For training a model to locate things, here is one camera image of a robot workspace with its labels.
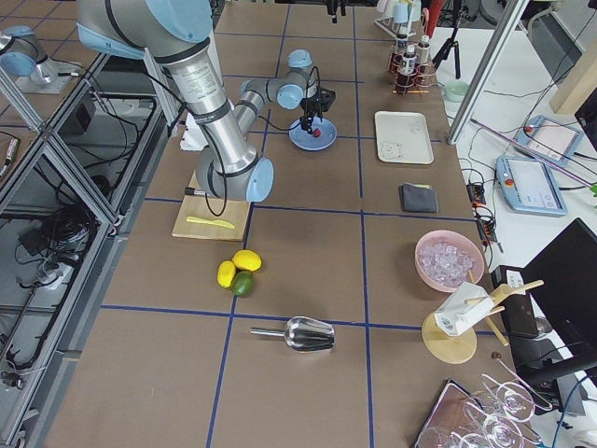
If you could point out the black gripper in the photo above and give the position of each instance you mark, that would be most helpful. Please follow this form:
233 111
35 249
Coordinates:
332 6
310 107

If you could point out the blue plate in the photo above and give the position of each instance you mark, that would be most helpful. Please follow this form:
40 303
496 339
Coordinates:
307 142

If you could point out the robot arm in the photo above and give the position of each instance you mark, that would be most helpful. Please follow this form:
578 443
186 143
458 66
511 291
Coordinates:
177 34

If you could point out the bottle left in rack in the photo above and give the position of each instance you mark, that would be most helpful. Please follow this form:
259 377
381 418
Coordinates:
400 48

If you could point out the bottle in rack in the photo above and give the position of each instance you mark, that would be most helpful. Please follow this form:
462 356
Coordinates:
408 62
422 53
400 48

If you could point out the bottle front in rack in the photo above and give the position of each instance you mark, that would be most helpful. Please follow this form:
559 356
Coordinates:
408 62

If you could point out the bottle right in rack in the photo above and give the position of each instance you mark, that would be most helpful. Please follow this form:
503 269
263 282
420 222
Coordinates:
422 53

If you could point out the cream bear tray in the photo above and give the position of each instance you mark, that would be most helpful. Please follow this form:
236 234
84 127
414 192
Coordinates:
403 137

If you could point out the black tripod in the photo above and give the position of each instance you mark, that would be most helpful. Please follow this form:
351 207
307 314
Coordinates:
451 43

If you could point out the grey folded cloth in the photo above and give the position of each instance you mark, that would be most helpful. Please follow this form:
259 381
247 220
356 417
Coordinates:
417 199

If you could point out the wooden cutting board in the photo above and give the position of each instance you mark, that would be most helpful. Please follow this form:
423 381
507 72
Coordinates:
210 218

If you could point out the steel muddler black tip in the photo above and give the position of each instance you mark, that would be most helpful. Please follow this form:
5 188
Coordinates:
189 191

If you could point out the green bowl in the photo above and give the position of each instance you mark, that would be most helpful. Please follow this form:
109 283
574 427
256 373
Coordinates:
455 90

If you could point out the yellow lemon front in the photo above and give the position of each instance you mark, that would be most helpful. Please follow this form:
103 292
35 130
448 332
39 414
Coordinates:
247 260

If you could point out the yellow lemon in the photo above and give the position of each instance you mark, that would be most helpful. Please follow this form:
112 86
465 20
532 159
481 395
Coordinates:
247 260
226 273

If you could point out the yellow plastic knife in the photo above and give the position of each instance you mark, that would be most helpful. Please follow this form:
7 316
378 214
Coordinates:
212 222

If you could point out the yellow lemon back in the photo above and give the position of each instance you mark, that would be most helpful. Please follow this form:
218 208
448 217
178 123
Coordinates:
226 273

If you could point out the green avocado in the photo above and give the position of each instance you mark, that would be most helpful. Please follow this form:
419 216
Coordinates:
242 284

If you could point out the pink bowl with ice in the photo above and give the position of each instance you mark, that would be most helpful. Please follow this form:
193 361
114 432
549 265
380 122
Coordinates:
446 259

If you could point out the metal scoop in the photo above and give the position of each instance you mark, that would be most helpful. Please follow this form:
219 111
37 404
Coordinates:
303 334

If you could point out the near teach pendant tablet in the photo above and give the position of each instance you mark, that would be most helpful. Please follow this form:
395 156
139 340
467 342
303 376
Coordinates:
529 187

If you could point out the teach pendant tablet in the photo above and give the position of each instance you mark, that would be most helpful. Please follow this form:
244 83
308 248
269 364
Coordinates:
529 187
550 138

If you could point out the far teach pendant tablet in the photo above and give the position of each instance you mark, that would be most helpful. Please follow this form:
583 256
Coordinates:
550 138

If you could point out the wooden stand with carton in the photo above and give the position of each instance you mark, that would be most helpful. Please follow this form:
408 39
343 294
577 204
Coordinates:
448 332

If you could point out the black monitor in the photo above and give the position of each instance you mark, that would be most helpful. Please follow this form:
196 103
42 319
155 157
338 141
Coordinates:
567 266

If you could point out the white wire cup rack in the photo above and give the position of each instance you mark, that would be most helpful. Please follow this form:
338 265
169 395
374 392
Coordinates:
398 16

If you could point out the copper wire bottle rack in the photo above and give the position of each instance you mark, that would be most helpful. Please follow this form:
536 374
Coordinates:
419 82

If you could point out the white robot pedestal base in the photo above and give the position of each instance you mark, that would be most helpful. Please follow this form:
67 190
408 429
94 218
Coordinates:
192 138

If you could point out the aluminium frame post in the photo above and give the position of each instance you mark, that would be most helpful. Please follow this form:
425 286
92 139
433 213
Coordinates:
497 44

